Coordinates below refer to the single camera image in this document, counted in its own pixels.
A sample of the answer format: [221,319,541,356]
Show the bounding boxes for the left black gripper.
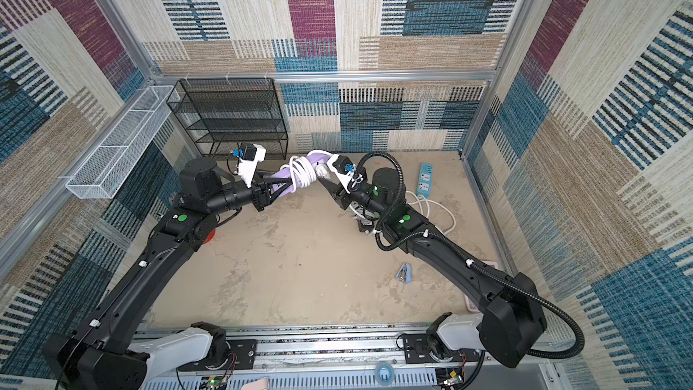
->
[205,170,293,218]

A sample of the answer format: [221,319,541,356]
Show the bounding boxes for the purple power strip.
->
[278,150,332,193]

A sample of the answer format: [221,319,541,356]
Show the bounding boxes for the white cord of teal strip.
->
[402,190,457,237]

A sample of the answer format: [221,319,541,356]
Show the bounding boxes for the teal power strip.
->
[417,162,433,199]

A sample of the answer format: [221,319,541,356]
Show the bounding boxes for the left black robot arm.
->
[43,157,294,389]

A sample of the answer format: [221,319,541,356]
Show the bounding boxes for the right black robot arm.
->
[320,168,547,368]

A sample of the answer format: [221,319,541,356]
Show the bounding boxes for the black power strip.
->
[351,203,377,235]

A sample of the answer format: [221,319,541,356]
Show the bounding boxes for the red pen cup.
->
[202,229,216,245]

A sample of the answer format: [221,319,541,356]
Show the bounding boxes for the blue binder clip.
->
[395,263,413,285]

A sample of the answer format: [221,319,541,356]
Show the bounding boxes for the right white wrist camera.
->
[328,155,363,193]

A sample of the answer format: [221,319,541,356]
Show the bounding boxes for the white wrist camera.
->
[328,155,363,193]
[231,144,266,188]

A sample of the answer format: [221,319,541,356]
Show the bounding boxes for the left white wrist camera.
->
[231,144,266,188]

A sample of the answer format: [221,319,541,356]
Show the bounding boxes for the black wire shelf rack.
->
[166,77,289,160]

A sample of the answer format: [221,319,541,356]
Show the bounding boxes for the white mesh wall basket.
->
[65,86,173,200]

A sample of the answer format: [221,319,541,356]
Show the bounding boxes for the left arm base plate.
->
[179,339,258,372]

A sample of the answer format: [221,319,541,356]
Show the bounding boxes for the aluminium front rail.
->
[144,324,570,389]

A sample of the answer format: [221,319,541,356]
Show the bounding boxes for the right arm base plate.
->
[395,333,480,364]

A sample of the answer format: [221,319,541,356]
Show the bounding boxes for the black corrugated cable conduit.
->
[354,151,586,359]

